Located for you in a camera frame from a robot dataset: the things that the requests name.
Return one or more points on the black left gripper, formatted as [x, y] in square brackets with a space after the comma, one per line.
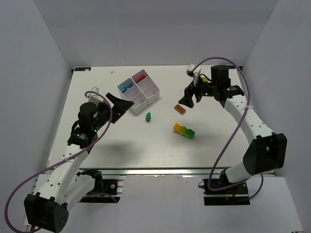
[112, 109]

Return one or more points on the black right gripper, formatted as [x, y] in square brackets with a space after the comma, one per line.
[194, 90]

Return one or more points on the brown lego tile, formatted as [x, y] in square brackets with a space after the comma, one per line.
[179, 109]

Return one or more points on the yellow lego brick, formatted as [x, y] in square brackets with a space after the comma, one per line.
[177, 128]

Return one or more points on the light green lego brick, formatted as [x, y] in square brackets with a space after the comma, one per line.
[183, 131]

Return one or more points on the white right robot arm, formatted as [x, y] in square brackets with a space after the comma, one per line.
[267, 149]

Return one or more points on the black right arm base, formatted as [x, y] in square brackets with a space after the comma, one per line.
[237, 195]

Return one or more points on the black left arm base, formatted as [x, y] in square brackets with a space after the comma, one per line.
[106, 189]

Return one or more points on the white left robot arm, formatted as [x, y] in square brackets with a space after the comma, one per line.
[49, 207]

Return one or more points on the blue lego in container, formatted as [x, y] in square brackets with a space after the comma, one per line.
[125, 88]

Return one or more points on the dark green lego piece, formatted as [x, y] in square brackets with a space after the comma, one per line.
[148, 117]

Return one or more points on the white four-compartment container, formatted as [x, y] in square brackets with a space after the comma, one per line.
[142, 94]

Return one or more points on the blue label left corner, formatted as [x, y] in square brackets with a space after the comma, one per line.
[82, 69]

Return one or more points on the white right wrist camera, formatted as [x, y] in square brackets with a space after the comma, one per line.
[194, 72]

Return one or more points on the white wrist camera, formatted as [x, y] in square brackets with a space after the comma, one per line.
[92, 95]
[194, 72]

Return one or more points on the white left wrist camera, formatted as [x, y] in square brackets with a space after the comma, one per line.
[92, 95]

